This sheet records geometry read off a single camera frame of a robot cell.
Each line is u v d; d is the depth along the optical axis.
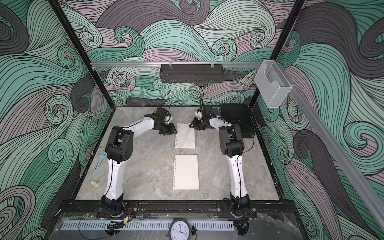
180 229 0.66
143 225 0.70
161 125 0.82
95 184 0.79
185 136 1.00
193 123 0.98
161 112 0.86
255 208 0.73
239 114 1.27
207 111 0.90
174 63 0.95
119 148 0.58
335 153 0.52
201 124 0.93
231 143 0.62
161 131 0.88
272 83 0.78
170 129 0.90
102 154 0.92
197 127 0.96
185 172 0.86
